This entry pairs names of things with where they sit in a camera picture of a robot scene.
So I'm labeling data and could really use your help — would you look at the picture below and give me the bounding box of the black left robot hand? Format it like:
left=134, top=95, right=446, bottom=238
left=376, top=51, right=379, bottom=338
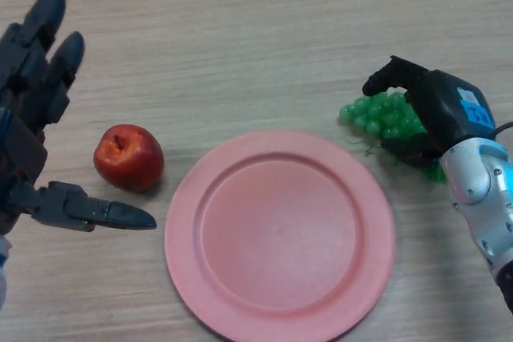
left=0, top=0, right=158, bottom=235

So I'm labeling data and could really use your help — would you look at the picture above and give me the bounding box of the pink round plate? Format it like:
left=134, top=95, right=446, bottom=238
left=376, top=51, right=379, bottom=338
left=164, top=130, right=397, bottom=342

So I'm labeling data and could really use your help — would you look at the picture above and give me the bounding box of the red apple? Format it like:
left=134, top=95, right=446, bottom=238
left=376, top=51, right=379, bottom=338
left=93, top=124, right=165, bottom=194

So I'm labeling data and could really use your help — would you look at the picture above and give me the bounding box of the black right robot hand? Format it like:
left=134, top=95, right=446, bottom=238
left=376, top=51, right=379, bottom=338
left=362, top=54, right=498, bottom=167

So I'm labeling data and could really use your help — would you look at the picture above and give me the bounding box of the green grape bunch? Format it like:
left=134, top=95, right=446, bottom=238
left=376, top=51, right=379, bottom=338
left=338, top=91, right=446, bottom=183

